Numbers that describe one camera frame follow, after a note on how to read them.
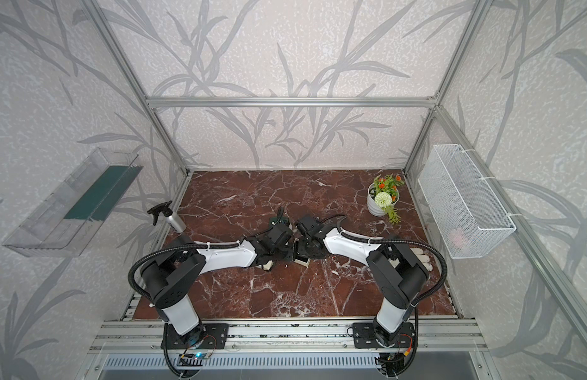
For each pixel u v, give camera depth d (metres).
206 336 0.72
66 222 0.65
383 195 0.91
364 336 0.72
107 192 0.65
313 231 0.71
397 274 0.46
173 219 0.93
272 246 0.72
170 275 0.47
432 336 0.75
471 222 0.60
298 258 0.85
